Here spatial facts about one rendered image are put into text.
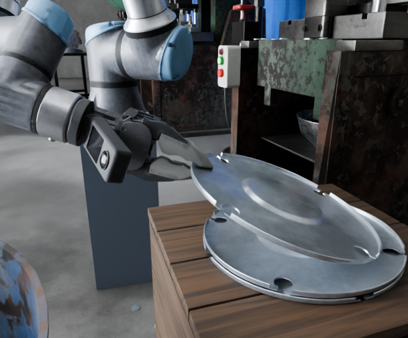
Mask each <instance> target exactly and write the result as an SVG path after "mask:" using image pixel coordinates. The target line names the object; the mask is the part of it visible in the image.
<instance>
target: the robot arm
mask: <svg viewBox="0 0 408 338"><path fill-rule="evenodd" d="M122 1H123V4H124V7H125V11H126V13H127V20H126V21H112V22H103V23H96V24H94V25H90V26H89V27H88V28H87V29H86V32H85V37H86V42H85V47H86V49H87V60H88V67H89V80H90V87H91V92H90V95H89V99H85V98H83V97H82V95H79V94H76V93H73V92H70V91H68V90H65V89H62V88H59V87H56V86H53V85H51V84H50V82H51V80H52V77H53V76H54V73H55V71H56V69H57V67H58V65H59V63H60V61H61V59H62V56H63V54H64V52H65V50H66V49H67V48H68V43H69V41H70V38H71V35H72V33H73V30H74V24H73V21H72V19H71V17H70V15H69V14H67V12H65V10H63V8H61V7H60V6H59V5H57V4H55V3H54V2H52V1H49V0H29V1H28V2H27V3H26V5H25V7H22V9H21V14H20V15H19V16H18V11H19V4H20V0H0V122H2V123H6V124H8V125H12V126H14V127H18V128H20V129H24V130H26V131H30V132H32V133H36V134H38V135H43V136H45V137H49V141H50V142H55V141H56V140H57V141H60V142H63V143H67V142H68V143H69V144H72V145H74V146H80V145H81V144H82V143H83V145H84V147H85V149H86V151H87V152H88V154H89V155H90V157H91V159H92V161H93V162H94V164H95V165H96V167H97V169H98V171H99V172H100V174H101V175H102V177H103V179H104V181H105V182H110V183H117V184H121V183H122V182H123V180H124V177H125V173H126V174H131V175H134V176H136V177H137V178H139V179H142V180H145V181H148V182H172V181H175V180H190V179H192V177H191V167H190V166H188V165H186V164H185V163H184V162H181V161H178V160H170V159H169V158H167V157H165V156H159V157H157V158H150V156H151V151H152V148H153V145H154V144H156V142H157V140H158V142H159V145H160V149H161V151H162V153H165V154H168V155H179V156H181V157H183V158H184V159H185V160H186V161H192V162H194V163H196V164H197V165H198V166H199V167H200V168H206V169H211V170H212V169H213V164H212V163H211V161H210V160H209V158H208V157H207V156H206V155H205V154H204V153H203V152H202V151H201V150H200V149H199V148H198V147H197V146H196V145H195V144H194V143H193V142H192V141H191V140H189V139H185V138H184V137H183V136H182V135H181V134H180V133H179V132H178V131H177V130H176V129H174V128H173V127H172V126H171V125H169V124H167V123H166V122H163V121H161V118H159V117H157V116H154V115H151V114H148V113H146V109H145V106H144V104H143V101H142V98H141V96H140V93H139V90H138V79H144V80H161V81H168V80H179V79H181V78H182V77H184V75H185V74H186V73H187V71H188V69H189V67H190V64H191V60H192V56H193V39H192V35H191V33H190V31H189V30H188V28H187V27H184V26H183V25H178V21H177V18H176V13H175V12H173V11H172V10H170V9H169V8H168V7H167V6H166V1H165V0H122ZM148 116H149V117H148ZM152 117H153V118H152Z"/></svg>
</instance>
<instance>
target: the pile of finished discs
mask: <svg viewBox="0 0 408 338"><path fill-rule="evenodd" d="M222 207H223V208H224V210H222V211H220V210H219V209H216V210H215V211H214V212H213V216H212V217H211V219H209V218H208V219H207V220H206V222H205V226H204V232H203V244H204V247H205V251H206V252H207V255H212V256H213V257H209V258H210V259H211V261H212V262H213V263H214V264H215V265H216V266H217V267H218V268H219V269H220V270H221V271H222V272H223V273H224V274H226V275H227V276H229V277H230V278H232V279H233V280H235V281H236V282H239V283H240V284H242V285H244V286H246V287H248V288H251V289H252V290H255V291H258V292H261V293H263V294H267V295H269V296H273V297H276V298H281V299H284V300H290V301H294V302H302V303H309V304H347V303H353V302H360V301H361V300H360V299H359V298H358V297H357V296H359V295H362V297H363V298H364V299H366V300H368V299H370V298H374V297H376V296H379V295H381V294H383V293H385V292H386V291H388V290H390V289H391V288H392V287H393V286H394V285H395V284H396V283H397V282H398V281H399V280H400V279H401V276H402V275H403V272H404V269H405V265H406V262H407V255H406V256H405V254H404V253H405V250H404V249H405V245H404V243H403V241H402V240H401V238H400V237H399V236H398V235H397V233H396V232H395V231H394V230H393V229H391V228H390V227H389V226H388V225H387V224H386V223H384V222H383V221H381V220H380V219H378V218H376V217H375V216H373V215H371V214H369V213H367V212H365V211H363V210H360V209H357V208H356V207H353V206H351V207H352V208H354V209H355V210H356V211H358V212H359V213H360V214H361V215H362V216H363V217H364V218H365V219H366V220H367V221H368V222H369V223H370V224H371V225H372V226H373V227H374V229H375V230H376V232H377V233H378V235H379V237H380V240H381V242H382V250H381V252H380V254H379V255H378V257H377V258H376V259H373V260H372V261H371V262H368V263H365V264H355V265H351V264H337V263H333V262H327V261H323V260H319V259H315V258H312V257H309V256H305V255H303V254H300V253H297V252H295V251H292V250H289V249H287V248H285V247H282V246H280V245H277V244H275V243H273V242H271V241H269V240H267V239H265V238H263V237H261V236H259V235H257V234H255V233H253V232H252V231H250V230H248V229H246V228H245V227H243V226H241V225H240V224H239V223H237V222H235V221H234V220H233V219H231V218H229V217H228V216H227V215H225V214H224V213H231V214H232V213H233V214H235V215H239V213H238V211H237V210H235V209H234V208H232V207H228V206H222Z"/></svg>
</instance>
